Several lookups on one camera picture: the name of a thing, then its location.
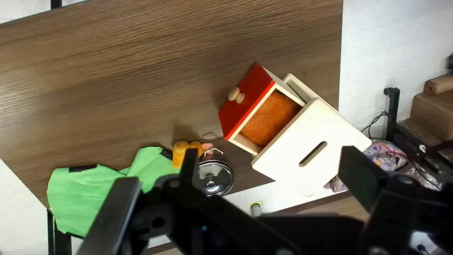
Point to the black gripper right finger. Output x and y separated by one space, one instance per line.
362 177

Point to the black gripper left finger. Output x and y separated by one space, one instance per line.
109 232

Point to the yellow orange doll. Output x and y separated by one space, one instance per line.
179 147

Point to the colourful patterned item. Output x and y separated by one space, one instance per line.
385 154

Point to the green cloth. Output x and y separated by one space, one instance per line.
76 195

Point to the white wooden drawer box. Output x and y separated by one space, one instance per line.
304 153

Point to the black metal stand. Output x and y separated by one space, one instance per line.
392 110

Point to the brown cardboard boxes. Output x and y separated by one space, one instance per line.
433 106

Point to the orange sponge in drawer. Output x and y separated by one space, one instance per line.
270 117

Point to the red wooden drawer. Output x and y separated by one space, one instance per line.
245 99

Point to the silver metal bowl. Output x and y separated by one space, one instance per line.
213 177

